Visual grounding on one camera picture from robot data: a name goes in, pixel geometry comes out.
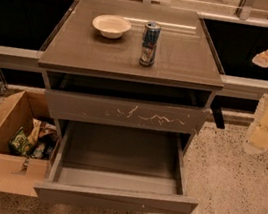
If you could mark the white paper bowl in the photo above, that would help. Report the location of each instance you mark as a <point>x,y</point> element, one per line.
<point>111,26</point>

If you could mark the grey drawer cabinet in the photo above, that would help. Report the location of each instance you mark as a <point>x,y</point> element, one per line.
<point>80,60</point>

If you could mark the tan snack bag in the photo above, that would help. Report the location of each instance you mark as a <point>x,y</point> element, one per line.
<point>42,140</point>

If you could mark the blue silver redbull can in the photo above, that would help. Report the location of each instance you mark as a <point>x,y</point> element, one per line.
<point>149,43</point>

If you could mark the green snack bag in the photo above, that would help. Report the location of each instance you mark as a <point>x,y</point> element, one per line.
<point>21,144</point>

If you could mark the grey upper drawer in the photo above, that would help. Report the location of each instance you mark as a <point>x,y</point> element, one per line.
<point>127,113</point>

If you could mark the metal window rail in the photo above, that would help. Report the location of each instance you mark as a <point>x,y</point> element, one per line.
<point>237,87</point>

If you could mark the brown cardboard box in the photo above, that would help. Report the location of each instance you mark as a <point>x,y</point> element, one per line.
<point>16,176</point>

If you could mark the open grey middle drawer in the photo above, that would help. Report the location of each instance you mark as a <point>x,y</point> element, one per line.
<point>118,168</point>

